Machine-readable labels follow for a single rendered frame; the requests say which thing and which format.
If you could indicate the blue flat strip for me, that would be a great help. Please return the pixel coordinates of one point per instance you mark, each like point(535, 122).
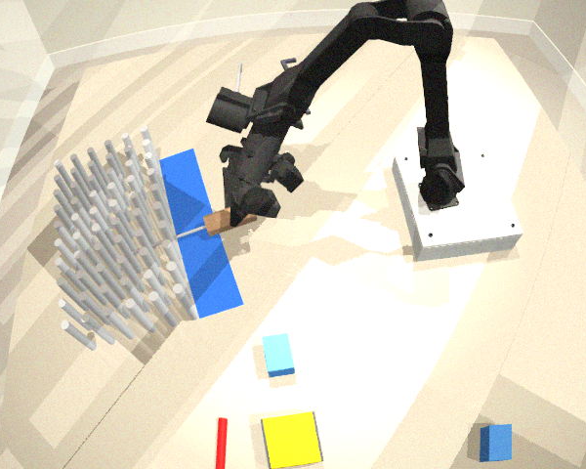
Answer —
point(210, 276)

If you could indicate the yellow cube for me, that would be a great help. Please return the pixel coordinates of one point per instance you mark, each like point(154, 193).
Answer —
point(291, 440)

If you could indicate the blue cube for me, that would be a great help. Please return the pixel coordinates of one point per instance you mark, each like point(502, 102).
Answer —
point(278, 355)
point(496, 443)

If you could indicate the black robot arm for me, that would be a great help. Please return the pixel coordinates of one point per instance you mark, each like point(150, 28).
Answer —
point(283, 102)

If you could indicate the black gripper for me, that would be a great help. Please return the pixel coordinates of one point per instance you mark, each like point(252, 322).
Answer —
point(248, 168)

